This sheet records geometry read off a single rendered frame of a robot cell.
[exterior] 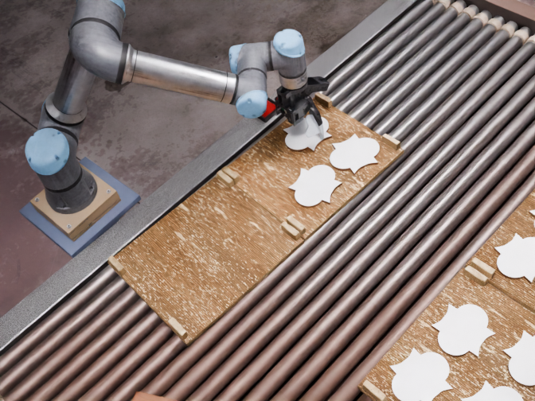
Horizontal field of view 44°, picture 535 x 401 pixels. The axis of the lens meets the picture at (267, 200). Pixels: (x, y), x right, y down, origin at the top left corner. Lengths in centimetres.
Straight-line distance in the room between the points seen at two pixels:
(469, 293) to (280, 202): 56
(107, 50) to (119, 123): 199
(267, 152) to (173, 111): 160
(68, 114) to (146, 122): 161
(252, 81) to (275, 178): 37
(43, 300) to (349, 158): 93
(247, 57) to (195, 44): 218
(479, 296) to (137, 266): 88
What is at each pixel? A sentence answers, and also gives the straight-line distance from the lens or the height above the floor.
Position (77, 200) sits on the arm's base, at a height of 96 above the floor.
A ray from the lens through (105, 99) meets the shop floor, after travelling 372.
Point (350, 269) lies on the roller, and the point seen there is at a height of 92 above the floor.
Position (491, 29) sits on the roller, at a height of 91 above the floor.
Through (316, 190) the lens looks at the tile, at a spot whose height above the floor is 95.
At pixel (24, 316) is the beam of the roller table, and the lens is 189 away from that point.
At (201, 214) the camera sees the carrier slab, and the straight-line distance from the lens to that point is 186.
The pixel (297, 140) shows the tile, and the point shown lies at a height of 95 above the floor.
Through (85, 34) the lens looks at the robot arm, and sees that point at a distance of 160.
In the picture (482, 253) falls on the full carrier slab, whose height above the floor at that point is 94.
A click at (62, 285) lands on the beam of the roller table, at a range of 189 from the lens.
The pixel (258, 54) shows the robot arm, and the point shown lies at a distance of 172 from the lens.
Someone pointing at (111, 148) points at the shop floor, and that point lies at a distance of 345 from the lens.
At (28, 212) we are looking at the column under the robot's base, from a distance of 215.
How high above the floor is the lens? 241
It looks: 53 degrees down
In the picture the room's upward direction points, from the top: 12 degrees counter-clockwise
